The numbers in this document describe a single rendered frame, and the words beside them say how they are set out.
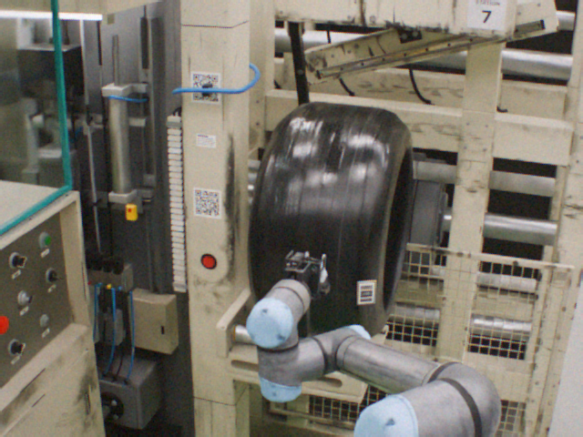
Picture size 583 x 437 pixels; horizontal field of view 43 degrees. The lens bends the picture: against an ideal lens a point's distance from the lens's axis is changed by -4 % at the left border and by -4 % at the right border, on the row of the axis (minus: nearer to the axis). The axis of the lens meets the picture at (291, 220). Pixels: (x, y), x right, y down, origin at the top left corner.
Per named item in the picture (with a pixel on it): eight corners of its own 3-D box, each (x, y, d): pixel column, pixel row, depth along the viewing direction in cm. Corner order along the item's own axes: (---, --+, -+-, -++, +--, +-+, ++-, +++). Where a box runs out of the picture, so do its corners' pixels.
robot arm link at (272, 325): (245, 352, 131) (240, 306, 129) (265, 328, 141) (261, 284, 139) (289, 355, 129) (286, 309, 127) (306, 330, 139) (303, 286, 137)
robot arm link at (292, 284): (302, 328, 139) (260, 320, 141) (309, 318, 144) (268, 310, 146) (305, 289, 137) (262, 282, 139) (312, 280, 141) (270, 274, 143)
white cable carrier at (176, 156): (174, 290, 203) (167, 116, 185) (181, 282, 208) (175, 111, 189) (189, 293, 202) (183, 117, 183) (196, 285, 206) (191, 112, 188)
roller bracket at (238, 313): (216, 358, 192) (215, 325, 188) (266, 289, 227) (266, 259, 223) (228, 360, 191) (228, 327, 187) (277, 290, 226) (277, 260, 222)
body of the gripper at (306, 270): (328, 254, 152) (312, 275, 141) (325, 295, 154) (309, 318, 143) (291, 248, 154) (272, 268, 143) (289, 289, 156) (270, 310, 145)
